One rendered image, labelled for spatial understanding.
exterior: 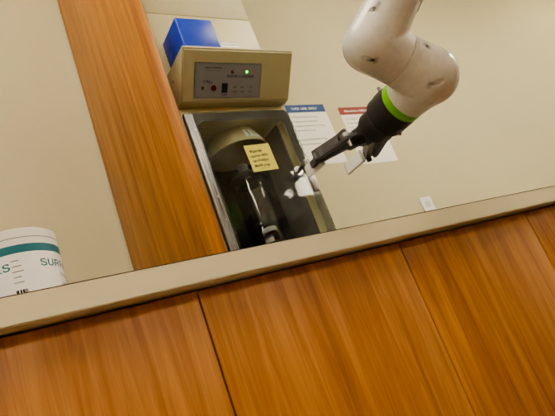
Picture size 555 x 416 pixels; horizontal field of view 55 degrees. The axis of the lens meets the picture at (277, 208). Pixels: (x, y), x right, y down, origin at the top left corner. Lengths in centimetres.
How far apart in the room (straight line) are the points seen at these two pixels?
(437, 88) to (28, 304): 75
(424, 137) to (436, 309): 154
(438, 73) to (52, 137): 115
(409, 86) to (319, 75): 137
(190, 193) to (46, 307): 48
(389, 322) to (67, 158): 109
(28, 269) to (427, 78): 74
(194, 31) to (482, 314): 92
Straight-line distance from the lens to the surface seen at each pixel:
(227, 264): 85
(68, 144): 174
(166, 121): 122
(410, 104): 106
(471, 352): 114
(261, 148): 137
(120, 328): 80
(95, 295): 77
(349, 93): 241
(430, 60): 102
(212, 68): 136
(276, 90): 147
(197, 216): 113
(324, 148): 117
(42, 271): 93
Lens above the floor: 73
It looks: 17 degrees up
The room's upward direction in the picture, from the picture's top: 21 degrees counter-clockwise
